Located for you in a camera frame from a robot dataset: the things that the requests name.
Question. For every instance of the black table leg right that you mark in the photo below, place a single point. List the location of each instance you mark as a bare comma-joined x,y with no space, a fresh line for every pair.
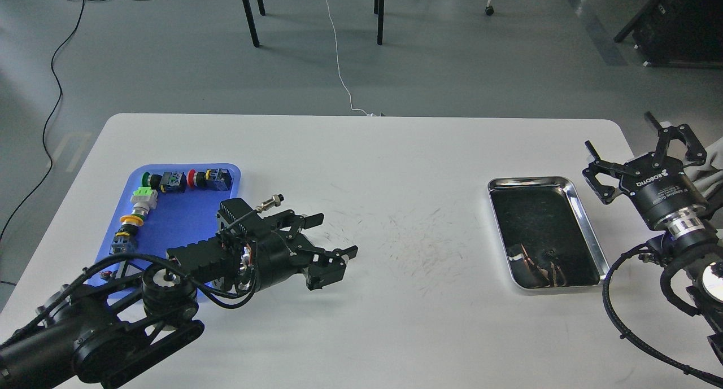
379,9

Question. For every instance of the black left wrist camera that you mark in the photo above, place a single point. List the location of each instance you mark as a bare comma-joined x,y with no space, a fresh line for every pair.
238,220

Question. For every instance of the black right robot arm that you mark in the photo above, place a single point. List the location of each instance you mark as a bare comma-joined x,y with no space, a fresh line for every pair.
687,249

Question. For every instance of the silver metal tray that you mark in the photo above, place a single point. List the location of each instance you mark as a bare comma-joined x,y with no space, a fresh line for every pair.
549,243

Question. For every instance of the yellow push button switch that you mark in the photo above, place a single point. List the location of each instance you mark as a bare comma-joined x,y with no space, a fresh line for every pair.
125,238

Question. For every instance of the green white connector part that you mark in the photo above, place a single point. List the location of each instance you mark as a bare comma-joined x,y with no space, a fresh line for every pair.
145,195

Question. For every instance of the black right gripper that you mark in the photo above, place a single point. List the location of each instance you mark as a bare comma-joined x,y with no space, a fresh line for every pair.
661,191

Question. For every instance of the grey cloth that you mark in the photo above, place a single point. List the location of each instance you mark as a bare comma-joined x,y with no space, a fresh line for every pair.
707,178

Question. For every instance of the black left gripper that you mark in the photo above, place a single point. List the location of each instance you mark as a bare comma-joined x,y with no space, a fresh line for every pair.
276,259

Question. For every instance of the black cabinet on casters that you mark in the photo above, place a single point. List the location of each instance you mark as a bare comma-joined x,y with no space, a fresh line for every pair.
677,33

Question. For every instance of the black table leg left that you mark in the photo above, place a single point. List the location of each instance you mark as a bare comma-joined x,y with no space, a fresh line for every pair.
250,19

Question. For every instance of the blue plastic tray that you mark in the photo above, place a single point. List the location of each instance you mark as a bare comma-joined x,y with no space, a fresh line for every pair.
179,218

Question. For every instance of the red push button switch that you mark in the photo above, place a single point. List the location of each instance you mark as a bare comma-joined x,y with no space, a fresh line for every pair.
215,179

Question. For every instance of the black table leg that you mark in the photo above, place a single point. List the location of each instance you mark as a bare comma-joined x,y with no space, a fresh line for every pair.
379,9
250,19

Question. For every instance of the green push button switch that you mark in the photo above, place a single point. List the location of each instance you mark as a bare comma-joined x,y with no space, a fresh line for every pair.
168,182

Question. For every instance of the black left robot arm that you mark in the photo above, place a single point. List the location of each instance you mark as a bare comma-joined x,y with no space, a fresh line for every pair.
128,312

